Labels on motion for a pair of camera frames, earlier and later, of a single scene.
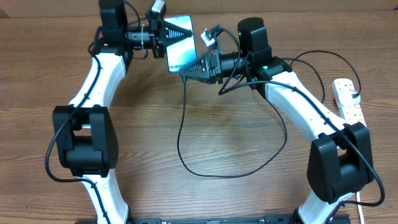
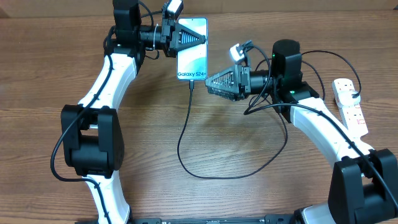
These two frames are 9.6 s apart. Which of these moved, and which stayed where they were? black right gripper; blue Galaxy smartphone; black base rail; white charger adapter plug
Moved: black right gripper; blue Galaxy smartphone
Stayed: black base rail; white charger adapter plug
